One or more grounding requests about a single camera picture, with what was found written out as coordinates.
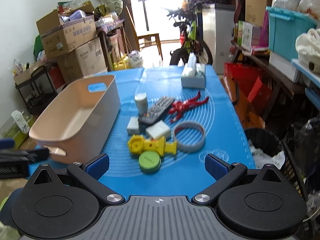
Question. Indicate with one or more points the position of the black tv remote control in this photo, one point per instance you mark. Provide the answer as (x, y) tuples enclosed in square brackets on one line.
[(156, 111)]

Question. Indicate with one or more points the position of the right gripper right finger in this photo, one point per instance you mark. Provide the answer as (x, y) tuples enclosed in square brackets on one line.
[(226, 176)]

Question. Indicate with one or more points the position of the white tissue box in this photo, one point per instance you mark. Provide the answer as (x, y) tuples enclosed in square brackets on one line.
[(194, 74)]

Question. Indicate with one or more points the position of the wooden chair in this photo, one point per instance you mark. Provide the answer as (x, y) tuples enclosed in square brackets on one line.
[(146, 40)]

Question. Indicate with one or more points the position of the clear plastic lid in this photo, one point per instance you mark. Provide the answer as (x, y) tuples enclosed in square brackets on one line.
[(217, 152)]

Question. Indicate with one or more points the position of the red action figure toy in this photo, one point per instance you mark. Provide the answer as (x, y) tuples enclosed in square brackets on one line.
[(178, 108)]

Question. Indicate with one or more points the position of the large taped cardboard box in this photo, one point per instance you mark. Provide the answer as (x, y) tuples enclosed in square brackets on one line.
[(85, 60)]

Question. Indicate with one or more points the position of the yellow oil jug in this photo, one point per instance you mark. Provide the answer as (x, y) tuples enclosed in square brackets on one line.
[(122, 64)]

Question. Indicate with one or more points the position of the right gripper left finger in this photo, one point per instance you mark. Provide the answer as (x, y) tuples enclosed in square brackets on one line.
[(87, 175)]

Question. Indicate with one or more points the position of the teal plastic storage crate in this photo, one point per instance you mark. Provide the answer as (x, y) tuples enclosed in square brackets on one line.
[(284, 28)]

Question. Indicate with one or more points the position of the yellow toy camera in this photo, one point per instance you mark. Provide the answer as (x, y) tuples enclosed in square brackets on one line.
[(138, 144)]

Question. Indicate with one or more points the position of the open top cardboard box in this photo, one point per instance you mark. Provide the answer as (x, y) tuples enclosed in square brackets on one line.
[(63, 32)]

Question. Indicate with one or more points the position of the white freezer cabinet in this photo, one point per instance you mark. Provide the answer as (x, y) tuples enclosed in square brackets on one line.
[(218, 24)]

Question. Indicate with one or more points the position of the white cylindrical bottle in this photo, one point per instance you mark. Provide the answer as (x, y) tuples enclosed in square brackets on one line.
[(141, 103)]

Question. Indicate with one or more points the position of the green white product box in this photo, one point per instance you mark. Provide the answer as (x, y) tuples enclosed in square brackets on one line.
[(248, 35)]

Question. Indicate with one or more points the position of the black metal cart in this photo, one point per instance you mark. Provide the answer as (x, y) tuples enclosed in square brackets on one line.
[(39, 85)]

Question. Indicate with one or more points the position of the white usb charger block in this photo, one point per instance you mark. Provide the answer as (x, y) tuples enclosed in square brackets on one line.
[(158, 130)]

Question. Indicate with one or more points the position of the green round ointment tin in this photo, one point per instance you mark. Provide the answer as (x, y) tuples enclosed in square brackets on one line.
[(149, 161)]

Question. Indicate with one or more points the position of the white square adapter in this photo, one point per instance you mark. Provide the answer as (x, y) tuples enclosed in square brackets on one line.
[(133, 127)]

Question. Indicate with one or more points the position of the beige plastic storage bin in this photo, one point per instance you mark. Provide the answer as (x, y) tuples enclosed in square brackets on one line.
[(76, 124)]

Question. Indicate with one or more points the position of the green black bicycle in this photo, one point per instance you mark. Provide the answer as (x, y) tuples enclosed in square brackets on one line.
[(190, 38)]

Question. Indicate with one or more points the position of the white plastic bag on floor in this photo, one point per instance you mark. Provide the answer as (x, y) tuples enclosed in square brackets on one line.
[(135, 59)]

